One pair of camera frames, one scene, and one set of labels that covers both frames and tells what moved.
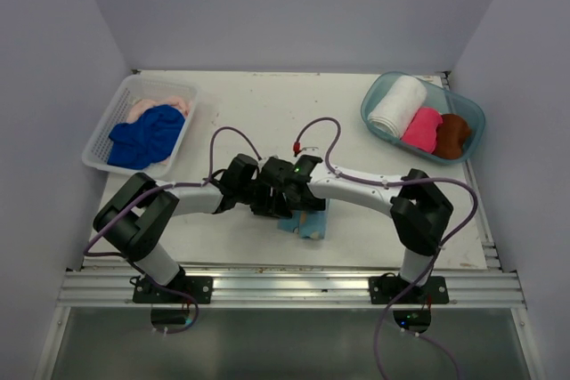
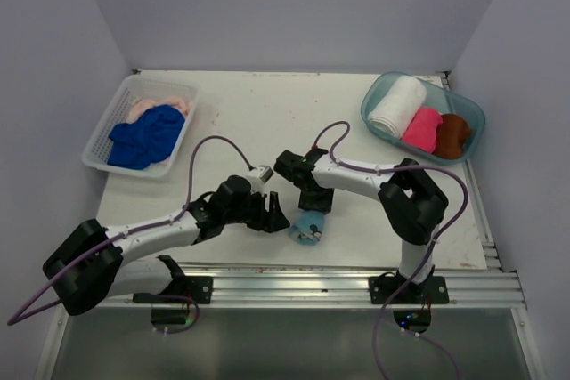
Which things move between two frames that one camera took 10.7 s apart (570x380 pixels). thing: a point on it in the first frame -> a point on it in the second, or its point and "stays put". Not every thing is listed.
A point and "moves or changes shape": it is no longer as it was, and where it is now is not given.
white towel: x=401 y=99 stays put
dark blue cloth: x=146 y=141 stays put
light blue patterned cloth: x=306 y=223 moves or changes shape
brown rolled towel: x=451 y=136 stays put
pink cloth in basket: x=141 y=107 stays put
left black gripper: x=273 y=206 -> x=271 y=220
